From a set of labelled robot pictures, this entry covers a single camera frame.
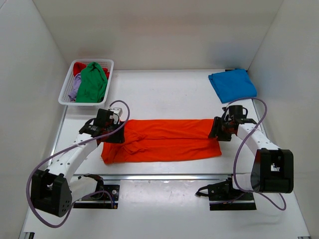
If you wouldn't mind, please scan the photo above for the orange t shirt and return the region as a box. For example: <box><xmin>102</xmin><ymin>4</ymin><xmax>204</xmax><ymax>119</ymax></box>
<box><xmin>101</xmin><ymin>119</ymin><xmax>222</xmax><ymax>164</ymax></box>

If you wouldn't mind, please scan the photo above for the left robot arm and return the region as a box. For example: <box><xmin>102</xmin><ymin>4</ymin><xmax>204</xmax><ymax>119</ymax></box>
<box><xmin>30</xmin><ymin>108</ymin><xmax>125</xmax><ymax>217</ymax></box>

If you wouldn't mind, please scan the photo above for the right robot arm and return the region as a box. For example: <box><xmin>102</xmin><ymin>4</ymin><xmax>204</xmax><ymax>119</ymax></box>
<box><xmin>208</xmin><ymin>105</ymin><xmax>294</xmax><ymax>200</ymax></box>

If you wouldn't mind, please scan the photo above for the lilac t shirt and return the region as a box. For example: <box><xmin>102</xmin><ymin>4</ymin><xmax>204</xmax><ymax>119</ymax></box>
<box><xmin>68</xmin><ymin>73</ymin><xmax>81</xmax><ymax>102</ymax></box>

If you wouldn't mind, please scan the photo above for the green t shirt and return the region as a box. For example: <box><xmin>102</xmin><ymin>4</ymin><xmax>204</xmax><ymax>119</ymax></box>
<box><xmin>75</xmin><ymin>62</ymin><xmax>108</xmax><ymax>103</ymax></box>

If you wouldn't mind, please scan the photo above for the folded blue t shirt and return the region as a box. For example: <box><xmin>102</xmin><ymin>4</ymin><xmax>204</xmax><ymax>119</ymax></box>
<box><xmin>208</xmin><ymin>69</ymin><xmax>257</xmax><ymax>104</ymax></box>

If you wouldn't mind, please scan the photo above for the white plastic basket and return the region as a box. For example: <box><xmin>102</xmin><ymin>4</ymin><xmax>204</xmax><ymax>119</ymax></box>
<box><xmin>58</xmin><ymin>59</ymin><xmax>114</xmax><ymax>107</ymax></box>

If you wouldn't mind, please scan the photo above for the red t shirt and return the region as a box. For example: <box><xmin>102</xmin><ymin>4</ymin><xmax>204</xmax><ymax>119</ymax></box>
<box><xmin>73</xmin><ymin>62</ymin><xmax>110</xmax><ymax>79</ymax></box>

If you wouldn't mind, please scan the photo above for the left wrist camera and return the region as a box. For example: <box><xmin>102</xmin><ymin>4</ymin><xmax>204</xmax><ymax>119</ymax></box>
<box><xmin>109</xmin><ymin>108</ymin><xmax>123</xmax><ymax>124</ymax></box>

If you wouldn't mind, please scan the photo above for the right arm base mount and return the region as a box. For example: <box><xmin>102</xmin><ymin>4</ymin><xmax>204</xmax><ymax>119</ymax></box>
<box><xmin>195</xmin><ymin>178</ymin><xmax>257</xmax><ymax>211</ymax></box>

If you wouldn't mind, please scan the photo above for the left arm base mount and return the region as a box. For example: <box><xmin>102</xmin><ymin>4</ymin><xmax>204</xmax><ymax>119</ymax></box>
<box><xmin>72</xmin><ymin>174</ymin><xmax>120</xmax><ymax>210</ymax></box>

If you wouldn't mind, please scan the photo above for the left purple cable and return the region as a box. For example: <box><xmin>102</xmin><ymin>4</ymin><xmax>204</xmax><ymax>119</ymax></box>
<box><xmin>25</xmin><ymin>100</ymin><xmax>130</xmax><ymax>229</ymax></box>

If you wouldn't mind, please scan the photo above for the purple cable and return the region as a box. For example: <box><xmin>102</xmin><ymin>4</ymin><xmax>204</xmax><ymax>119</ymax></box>
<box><xmin>25</xmin><ymin>100</ymin><xmax>130</xmax><ymax>229</ymax></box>
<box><xmin>209</xmin><ymin>97</ymin><xmax>287</xmax><ymax>210</ymax></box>

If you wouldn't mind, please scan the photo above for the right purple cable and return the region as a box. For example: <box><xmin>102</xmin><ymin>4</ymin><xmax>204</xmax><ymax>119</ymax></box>
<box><xmin>209</xmin><ymin>97</ymin><xmax>287</xmax><ymax>210</ymax></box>

